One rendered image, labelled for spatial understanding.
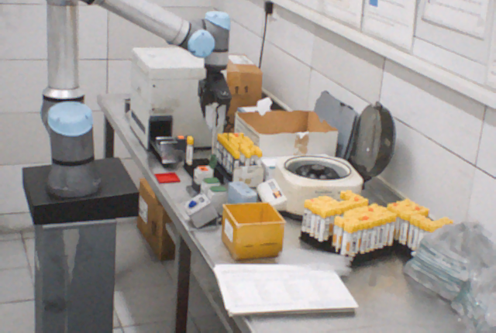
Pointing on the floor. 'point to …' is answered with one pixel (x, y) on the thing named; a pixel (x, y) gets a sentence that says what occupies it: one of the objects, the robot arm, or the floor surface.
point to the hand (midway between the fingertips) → (214, 128)
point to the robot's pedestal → (74, 276)
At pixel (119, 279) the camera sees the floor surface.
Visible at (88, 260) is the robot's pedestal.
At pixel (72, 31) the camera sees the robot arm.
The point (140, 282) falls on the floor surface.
